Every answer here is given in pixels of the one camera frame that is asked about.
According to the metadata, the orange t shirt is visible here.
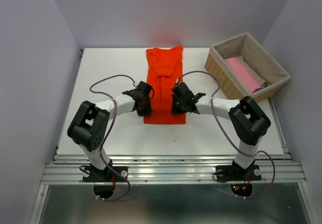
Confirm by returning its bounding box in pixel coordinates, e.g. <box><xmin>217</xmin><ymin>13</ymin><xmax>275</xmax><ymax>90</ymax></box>
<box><xmin>143</xmin><ymin>46</ymin><xmax>186</xmax><ymax>125</ymax></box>

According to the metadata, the wicker basket with liner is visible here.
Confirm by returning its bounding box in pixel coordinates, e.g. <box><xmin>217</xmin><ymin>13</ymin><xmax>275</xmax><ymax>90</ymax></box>
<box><xmin>205</xmin><ymin>33</ymin><xmax>291</xmax><ymax>102</ymax></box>

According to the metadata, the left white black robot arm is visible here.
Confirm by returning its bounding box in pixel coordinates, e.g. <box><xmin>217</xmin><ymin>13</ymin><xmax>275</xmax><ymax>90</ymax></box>
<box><xmin>67</xmin><ymin>81</ymin><xmax>154</xmax><ymax>181</ymax></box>

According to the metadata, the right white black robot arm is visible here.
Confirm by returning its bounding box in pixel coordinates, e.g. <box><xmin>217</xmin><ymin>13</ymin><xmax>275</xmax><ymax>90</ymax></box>
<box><xmin>172</xmin><ymin>82</ymin><xmax>271</xmax><ymax>179</ymax></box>

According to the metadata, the pink rolled t shirt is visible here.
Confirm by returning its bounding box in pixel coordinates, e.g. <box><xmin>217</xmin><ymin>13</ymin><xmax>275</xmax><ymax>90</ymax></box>
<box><xmin>225</xmin><ymin>57</ymin><xmax>262</xmax><ymax>93</ymax></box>

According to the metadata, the beige rolled t shirt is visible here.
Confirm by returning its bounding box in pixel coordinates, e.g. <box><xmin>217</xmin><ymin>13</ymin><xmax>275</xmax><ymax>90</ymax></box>
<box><xmin>238</xmin><ymin>55</ymin><xmax>266</xmax><ymax>88</ymax></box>

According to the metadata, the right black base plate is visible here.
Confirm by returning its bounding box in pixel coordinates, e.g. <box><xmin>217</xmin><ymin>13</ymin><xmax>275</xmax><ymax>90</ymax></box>
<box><xmin>213</xmin><ymin>165</ymin><xmax>262</xmax><ymax>183</ymax></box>

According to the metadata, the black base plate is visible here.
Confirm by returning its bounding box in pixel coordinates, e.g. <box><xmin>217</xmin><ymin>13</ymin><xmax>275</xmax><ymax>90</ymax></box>
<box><xmin>213</xmin><ymin>165</ymin><xmax>262</xmax><ymax>183</ymax></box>
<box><xmin>79</xmin><ymin>165</ymin><xmax>127</xmax><ymax>183</ymax></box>

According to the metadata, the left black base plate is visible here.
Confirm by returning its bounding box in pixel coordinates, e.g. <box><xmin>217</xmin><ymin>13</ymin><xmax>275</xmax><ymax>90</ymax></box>
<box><xmin>79</xmin><ymin>165</ymin><xmax>127</xmax><ymax>183</ymax></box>

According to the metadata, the aluminium mounting rail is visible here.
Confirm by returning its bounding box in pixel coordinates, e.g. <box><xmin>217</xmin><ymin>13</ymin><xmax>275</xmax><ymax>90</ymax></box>
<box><xmin>41</xmin><ymin>154</ymin><xmax>306</xmax><ymax>185</ymax></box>

